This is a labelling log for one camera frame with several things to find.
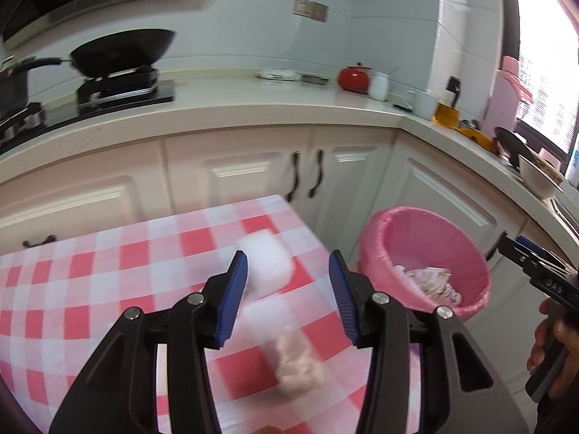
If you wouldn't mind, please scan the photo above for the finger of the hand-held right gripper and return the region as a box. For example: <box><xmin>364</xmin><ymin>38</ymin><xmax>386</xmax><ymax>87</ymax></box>
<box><xmin>499</xmin><ymin>234</ymin><xmax>573</xmax><ymax>277</ymax></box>

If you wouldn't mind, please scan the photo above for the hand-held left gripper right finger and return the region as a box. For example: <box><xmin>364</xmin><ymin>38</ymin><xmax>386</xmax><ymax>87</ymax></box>
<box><xmin>328</xmin><ymin>250</ymin><xmax>530</xmax><ymax>434</ymax></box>

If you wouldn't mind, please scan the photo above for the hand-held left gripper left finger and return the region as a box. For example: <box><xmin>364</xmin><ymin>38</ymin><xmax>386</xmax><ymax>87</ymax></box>
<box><xmin>47</xmin><ymin>250</ymin><xmax>249</xmax><ymax>434</ymax></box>

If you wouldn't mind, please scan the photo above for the white foam block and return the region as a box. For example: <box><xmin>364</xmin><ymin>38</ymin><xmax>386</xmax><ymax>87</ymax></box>
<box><xmin>235</xmin><ymin>230</ymin><xmax>296</xmax><ymax>301</ymax></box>

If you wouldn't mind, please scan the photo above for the pink waste bin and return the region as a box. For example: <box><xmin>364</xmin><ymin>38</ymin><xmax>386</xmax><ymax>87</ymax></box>
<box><xmin>359</xmin><ymin>207</ymin><xmax>491</xmax><ymax>322</ymax></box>

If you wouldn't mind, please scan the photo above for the white printed wrapper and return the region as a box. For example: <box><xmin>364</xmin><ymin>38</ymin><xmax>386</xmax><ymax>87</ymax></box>
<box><xmin>435</xmin><ymin>286</ymin><xmax>463</xmax><ymax>309</ymax></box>

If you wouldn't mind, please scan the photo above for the beige paper cup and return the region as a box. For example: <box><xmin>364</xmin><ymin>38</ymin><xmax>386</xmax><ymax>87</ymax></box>
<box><xmin>409</xmin><ymin>268</ymin><xmax>453</xmax><ymax>295</ymax></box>

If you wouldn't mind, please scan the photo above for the person's right hand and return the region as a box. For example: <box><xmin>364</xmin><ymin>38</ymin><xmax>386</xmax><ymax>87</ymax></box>
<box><xmin>527</xmin><ymin>298</ymin><xmax>579</xmax><ymax>399</ymax></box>

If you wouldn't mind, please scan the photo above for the white ceramic bowl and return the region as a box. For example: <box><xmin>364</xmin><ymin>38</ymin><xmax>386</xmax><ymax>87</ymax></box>
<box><xmin>518</xmin><ymin>154</ymin><xmax>566</xmax><ymax>200</ymax></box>

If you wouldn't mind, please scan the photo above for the crumpled pale pink tissue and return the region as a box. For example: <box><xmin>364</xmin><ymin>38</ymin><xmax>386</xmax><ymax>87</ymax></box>
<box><xmin>274</xmin><ymin>331</ymin><xmax>324</xmax><ymax>396</ymax></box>

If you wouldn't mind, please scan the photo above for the red white checked tablecloth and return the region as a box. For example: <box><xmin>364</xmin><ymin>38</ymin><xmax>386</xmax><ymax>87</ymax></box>
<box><xmin>0</xmin><ymin>194</ymin><xmax>426</xmax><ymax>434</ymax></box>

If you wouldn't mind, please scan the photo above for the yellow cloth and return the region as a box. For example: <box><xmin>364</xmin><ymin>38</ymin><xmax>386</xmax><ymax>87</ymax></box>
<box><xmin>455</xmin><ymin>122</ymin><xmax>498</xmax><ymax>151</ymax></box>

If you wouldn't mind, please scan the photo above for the white kitchen base cabinet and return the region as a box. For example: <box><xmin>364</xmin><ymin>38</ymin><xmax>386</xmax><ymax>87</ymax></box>
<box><xmin>0</xmin><ymin>124</ymin><xmax>566</xmax><ymax>394</ymax></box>

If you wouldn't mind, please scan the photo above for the yellow jug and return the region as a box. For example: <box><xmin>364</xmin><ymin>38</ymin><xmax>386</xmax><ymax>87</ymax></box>
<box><xmin>432</xmin><ymin>102</ymin><xmax>458</xmax><ymax>128</ymax></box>

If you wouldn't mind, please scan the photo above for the pink thermos jug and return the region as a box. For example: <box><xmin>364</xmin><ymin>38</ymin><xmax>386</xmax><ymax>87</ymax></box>
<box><xmin>486</xmin><ymin>55</ymin><xmax>534</xmax><ymax>133</ymax></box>

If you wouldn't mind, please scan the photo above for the white mug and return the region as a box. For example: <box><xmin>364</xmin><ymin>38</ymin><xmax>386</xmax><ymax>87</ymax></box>
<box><xmin>405</xmin><ymin>89</ymin><xmax>437</xmax><ymax>120</ymax></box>

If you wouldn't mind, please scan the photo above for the window with blinds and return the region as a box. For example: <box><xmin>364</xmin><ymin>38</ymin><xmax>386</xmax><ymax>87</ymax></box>
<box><xmin>511</xmin><ymin>0</ymin><xmax>579</xmax><ymax>154</ymax></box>

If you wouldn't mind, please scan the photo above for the white jar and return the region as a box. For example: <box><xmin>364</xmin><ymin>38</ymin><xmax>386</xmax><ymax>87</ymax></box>
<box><xmin>368</xmin><ymin>71</ymin><xmax>390</xmax><ymax>101</ymax></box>

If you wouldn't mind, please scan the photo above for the red lidded pot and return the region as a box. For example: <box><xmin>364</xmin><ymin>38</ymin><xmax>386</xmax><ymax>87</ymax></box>
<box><xmin>338</xmin><ymin>62</ymin><xmax>374</xmax><ymax>95</ymax></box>

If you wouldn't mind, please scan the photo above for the black gas stove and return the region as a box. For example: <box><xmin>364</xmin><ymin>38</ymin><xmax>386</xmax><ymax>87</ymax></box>
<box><xmin>0</xmin><ymin>67</ymin><xmax>176</xmax><ymax>145</ymax></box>

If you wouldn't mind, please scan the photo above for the black wok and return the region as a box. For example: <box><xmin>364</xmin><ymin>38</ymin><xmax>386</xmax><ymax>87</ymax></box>
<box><xmin>9</xmin><ymin>28</ymin><xmax>176</xmax><ymax>77</ymax></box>

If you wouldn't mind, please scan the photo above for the black cooking pot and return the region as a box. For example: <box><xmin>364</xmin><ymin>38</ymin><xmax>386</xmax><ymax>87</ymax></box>
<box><xmin>0</xmin><ymin>56</ymin><xmax>32</xmax><ymax>116</ymax></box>

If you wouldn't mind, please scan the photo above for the small black wall fixture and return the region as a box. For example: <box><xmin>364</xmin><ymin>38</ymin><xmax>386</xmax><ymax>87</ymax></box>
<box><xmin>445</xmin><ymin>76</ymin><xmax>462</xmax><ymax>108</ymax></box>

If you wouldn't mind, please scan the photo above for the silver wall switch plate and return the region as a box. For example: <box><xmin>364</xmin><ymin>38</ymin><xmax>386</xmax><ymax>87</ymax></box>
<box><xmin>292</xmin><ymin>0</ymin><xmax>329</xmax><ymax>22</ymax></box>

